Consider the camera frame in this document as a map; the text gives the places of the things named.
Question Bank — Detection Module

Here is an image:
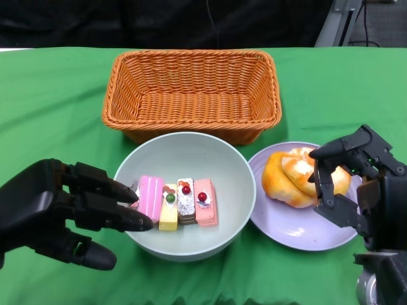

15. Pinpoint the pale green bowl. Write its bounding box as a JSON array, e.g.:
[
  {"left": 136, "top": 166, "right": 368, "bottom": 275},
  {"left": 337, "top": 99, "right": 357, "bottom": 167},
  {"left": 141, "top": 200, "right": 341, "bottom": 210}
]
[{"left": 113, "top": 132, "right": 257, "bottom": 263}]

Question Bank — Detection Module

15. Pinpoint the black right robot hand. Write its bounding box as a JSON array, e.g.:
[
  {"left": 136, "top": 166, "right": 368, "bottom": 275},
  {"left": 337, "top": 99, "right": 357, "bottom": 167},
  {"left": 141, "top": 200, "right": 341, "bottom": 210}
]
[{"left": 307, "top": 124, "right": 407, "bottom": 252}]

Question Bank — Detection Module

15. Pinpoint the long orange bread loaf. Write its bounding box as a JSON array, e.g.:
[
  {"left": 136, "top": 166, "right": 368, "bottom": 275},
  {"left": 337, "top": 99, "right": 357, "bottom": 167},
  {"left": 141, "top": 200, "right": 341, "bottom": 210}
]
[{"left": 261, "top": 151, "right": 316, "bottom": 209}]

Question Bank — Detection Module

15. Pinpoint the yellow cake slice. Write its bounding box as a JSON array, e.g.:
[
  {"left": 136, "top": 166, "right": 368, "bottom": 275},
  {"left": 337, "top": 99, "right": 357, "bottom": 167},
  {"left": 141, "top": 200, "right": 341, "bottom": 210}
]
[{"left": 158, "top": 183, "right": 179, "bottom": 232}]

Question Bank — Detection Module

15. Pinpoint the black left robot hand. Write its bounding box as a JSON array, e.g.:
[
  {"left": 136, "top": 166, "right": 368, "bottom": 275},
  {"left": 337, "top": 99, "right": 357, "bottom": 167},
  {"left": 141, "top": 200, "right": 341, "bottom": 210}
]
[{"left": 0, "top": 158, "right": 155, "bottom": 271}]

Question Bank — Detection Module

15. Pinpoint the twisted striped bread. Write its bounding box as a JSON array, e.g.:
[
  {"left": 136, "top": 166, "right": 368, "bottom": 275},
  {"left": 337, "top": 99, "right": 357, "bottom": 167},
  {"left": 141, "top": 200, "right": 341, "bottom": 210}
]
[{"left": 281, "top": 147, "right": 352, "bottom": 200}]

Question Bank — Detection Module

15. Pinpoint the pink striped cake slice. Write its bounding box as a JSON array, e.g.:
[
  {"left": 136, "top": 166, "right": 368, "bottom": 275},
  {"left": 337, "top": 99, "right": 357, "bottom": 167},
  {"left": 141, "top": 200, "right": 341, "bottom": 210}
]
[{"left": 135, "top": 175, "right": 164, "bottom": 224}]

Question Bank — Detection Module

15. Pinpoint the lavender plate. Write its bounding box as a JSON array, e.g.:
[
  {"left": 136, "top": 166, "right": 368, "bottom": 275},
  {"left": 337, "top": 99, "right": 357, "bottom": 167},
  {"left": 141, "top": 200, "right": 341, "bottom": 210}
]
[{"left": 247, "top": 142, "right": 363, "bottom": 252}]

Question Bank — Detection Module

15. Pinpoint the salmon pink cake slice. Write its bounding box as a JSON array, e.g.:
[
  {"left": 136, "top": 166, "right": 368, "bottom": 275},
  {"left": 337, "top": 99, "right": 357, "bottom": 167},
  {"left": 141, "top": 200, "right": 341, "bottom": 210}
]
[{"left": 193, "top": 179, "right": 220, "bottom": 228}]

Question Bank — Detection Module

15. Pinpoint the orange wicker basket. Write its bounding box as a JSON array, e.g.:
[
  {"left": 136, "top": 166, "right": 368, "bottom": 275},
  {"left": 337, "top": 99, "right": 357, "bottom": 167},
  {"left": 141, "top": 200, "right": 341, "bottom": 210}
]
[{"left": 101, "top": 49, "right": 283, "bottom": 146}]

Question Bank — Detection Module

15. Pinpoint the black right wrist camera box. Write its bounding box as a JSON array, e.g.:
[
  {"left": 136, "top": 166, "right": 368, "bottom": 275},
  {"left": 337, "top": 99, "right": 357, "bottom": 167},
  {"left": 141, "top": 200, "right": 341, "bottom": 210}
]
[{"left": 353, "top": 252, "right": 407, "bottom": 305}]

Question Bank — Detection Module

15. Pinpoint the chocolate cake slice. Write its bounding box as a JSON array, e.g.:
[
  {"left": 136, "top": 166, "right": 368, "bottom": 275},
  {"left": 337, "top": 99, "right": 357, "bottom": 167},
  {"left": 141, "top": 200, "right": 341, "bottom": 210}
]
[{"left": 176, "top": 177, "right": 196, "bottom": 226}]

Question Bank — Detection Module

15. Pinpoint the green tablecloth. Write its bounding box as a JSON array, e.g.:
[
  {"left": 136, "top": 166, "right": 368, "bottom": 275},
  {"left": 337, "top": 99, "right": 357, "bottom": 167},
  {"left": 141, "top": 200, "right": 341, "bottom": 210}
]
[{"left": 0, "top": 46, "right": 407, "bottom": 305}]

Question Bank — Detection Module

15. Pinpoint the grey metal stand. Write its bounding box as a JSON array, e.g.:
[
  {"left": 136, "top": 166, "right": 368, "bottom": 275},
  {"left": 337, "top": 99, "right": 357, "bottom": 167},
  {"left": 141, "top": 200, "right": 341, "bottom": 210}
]
[{"left": 315, "top": 0, "right": 365, "bottom": 48}]

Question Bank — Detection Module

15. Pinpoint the black backdrop cloth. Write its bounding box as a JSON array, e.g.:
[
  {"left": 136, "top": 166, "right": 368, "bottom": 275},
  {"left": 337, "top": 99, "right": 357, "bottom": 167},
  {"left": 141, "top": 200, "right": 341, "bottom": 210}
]
[{"left": 0, "top": 0, "right": 335, "bottom": 50}]

